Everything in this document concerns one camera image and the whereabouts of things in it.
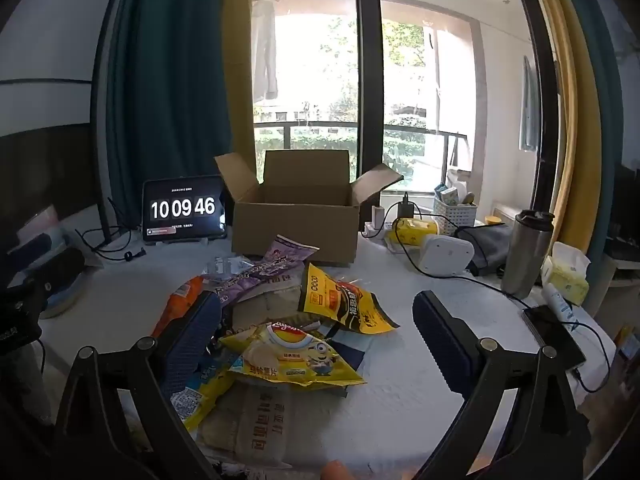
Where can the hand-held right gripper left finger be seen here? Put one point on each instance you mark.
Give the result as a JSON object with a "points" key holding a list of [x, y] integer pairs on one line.
{"points": [[195, 345]]}

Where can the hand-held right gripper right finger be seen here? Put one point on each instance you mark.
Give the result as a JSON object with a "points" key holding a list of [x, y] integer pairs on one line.
{"points": [[440, 345]]}

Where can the clear beige snack packet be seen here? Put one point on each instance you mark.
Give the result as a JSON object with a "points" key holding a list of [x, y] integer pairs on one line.
{"points": [[260, 425]]}

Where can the yellow black snack packet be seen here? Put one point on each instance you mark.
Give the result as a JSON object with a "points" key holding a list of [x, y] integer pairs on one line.
{"points": [[340, 300]]}

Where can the brown cardboard box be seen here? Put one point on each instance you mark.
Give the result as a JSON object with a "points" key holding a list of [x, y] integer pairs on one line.
{"points": [[295, 230]]}

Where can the person's right hand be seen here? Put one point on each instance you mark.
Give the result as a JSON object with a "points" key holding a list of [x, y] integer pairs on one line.
{"points": [[336, 471]]}

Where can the orange snack packet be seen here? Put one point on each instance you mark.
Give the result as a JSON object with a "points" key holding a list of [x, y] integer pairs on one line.
{"points": [[175, 305]]}

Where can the dark blue snack packet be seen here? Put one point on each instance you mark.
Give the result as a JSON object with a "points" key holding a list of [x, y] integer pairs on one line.
{"points": [[352, 350]]}

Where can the white rounded device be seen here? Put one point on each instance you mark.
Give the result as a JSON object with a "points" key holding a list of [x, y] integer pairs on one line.
{"points": [[445, 257]]}

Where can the yellow chips bag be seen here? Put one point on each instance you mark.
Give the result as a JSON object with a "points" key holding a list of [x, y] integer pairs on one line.
{"points": [[290, 355]]}

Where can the white snack packet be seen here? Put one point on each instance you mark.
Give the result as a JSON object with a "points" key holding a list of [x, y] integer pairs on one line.
{"points": [[280, 292]]}

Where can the grey cloth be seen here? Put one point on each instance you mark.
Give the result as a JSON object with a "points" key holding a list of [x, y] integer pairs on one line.
{"points": [[487, 250]]}

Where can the yellow tissue pack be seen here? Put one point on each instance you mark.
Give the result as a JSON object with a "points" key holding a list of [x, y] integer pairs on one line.
{"points": [[415, 232]]}

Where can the black phone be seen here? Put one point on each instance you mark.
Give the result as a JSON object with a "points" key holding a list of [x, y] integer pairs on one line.
{"points": [[555, 335]]}

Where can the purple snack packet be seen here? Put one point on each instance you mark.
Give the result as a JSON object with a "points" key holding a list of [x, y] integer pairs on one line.
{"points": [[280, 257]]}

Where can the steel tumbler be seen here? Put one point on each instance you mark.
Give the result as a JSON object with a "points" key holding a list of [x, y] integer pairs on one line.
{"points": [[525, 255]]}

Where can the white tube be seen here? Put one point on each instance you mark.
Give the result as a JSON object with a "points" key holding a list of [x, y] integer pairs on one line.
{"points": [[559, 305]]}

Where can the white plastic basket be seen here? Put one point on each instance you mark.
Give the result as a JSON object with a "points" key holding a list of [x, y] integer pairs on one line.
{"points": [[452, 217]]}

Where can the white power strip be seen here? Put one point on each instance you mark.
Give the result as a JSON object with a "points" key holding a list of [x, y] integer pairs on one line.
{"points": [[372, 232]]}

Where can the black tablet with clock display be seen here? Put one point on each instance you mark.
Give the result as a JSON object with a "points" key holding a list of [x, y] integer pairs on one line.
{"points": [[182, 207]]}

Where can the black charger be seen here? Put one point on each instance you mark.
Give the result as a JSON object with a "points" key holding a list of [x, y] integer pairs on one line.
{"points": [[406, 206]]}

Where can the white charger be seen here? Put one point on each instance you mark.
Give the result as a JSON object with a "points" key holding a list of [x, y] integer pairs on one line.
{"points": [[377, 215]]}

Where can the yellow tissue box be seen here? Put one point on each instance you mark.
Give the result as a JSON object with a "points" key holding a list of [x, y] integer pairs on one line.
{"points": [[567, 275]]}

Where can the blue white carton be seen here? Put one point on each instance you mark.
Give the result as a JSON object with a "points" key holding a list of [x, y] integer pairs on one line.
{"points": [[446, 194]]}

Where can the black balcony railing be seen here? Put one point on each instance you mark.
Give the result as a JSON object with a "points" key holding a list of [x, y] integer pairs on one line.
{"points": [[320, 124]]}

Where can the teal curtain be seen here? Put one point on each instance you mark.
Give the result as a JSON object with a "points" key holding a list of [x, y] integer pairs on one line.
{"points": [[600, 35], [165, 85]]}

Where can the hanging grey shirt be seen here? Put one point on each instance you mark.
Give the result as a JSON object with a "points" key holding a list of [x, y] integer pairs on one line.
{"points": [[264, 50]]}

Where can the black window post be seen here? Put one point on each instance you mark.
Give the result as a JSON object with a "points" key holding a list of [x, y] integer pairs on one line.
{"points": [[369, 85]]}

